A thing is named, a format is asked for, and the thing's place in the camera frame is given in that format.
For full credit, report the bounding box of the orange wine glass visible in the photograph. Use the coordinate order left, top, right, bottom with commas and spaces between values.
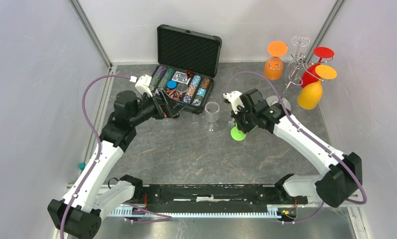
264, 40, 288, 81

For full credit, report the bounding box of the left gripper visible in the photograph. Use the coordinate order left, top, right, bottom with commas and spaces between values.
130, 88, 186, 126

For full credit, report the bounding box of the blue dealer chip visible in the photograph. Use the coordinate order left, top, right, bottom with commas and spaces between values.
167, 80, 178, 89

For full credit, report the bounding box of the red wine glass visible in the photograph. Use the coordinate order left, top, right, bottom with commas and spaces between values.
301, 46, 335, 88

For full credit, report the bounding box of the grey round puck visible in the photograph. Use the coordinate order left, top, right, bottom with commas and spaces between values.
176, 83, 189, 93

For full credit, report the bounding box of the playing card deck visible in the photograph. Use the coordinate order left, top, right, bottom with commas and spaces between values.
171, 71, 189, 84

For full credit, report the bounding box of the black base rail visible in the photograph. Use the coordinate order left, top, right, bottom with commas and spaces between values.
129, 184, 308, 213

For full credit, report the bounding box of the green wine glass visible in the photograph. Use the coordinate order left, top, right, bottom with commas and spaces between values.
230, 126, 246, 141

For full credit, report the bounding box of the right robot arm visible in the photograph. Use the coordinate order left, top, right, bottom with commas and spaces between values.
223, 89, 363, 208

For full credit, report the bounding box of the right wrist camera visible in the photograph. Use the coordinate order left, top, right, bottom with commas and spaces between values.
223, 91, 244, 114

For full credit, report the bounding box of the black poker chip case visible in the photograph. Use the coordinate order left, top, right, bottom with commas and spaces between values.
149, 24, 222, 114

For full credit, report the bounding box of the clear wine glass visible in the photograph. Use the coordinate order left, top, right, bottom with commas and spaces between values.
291, 35, 310, 58
204, 102, 220, 132

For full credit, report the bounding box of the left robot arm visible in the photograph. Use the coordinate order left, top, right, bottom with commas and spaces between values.
47, 90, 184, 239

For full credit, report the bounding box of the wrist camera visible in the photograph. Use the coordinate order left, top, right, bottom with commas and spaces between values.
223, 91, 244, 114
129, 74, 153, 97

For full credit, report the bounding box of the chrome wine glass rack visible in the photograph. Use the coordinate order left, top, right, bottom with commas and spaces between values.
281, 43, 333, 102

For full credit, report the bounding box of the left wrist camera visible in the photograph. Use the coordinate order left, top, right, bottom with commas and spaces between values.
129, 74, 153, 97

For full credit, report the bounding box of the yellow wine glass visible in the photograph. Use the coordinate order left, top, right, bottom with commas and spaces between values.
297, 65, 337, 110

